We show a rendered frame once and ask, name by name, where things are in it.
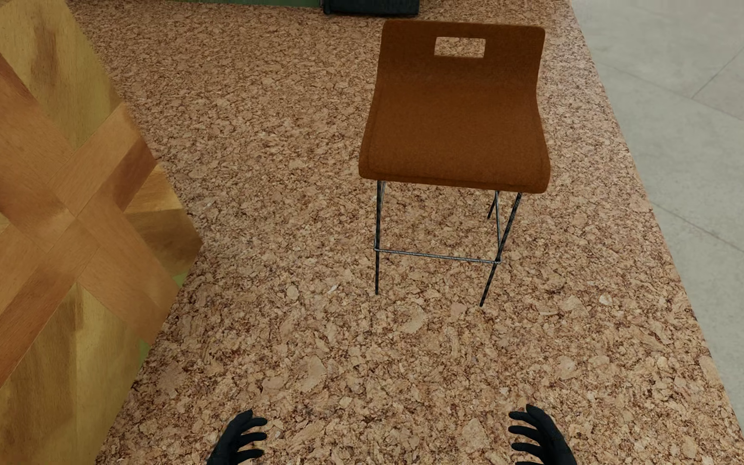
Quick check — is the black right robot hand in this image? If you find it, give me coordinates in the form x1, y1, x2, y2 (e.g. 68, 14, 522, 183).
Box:
508, 404, 577, 465

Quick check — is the brown stool with metal legs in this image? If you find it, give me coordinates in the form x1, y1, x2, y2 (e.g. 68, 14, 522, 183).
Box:
358, 19, 552, 309

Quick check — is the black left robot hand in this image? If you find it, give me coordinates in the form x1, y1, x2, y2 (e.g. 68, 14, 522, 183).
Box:
207, 409, 269, 465

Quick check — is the wooden parquet table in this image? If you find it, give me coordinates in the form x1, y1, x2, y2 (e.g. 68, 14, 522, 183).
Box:
0, 0, 204, 465

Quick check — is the dark black furniture piece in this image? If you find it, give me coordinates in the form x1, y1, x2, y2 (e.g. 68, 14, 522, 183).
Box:
322, 0, 421, 17

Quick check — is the cork pattern rug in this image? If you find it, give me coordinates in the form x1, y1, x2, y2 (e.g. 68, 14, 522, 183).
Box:
66, 0, 744, 465

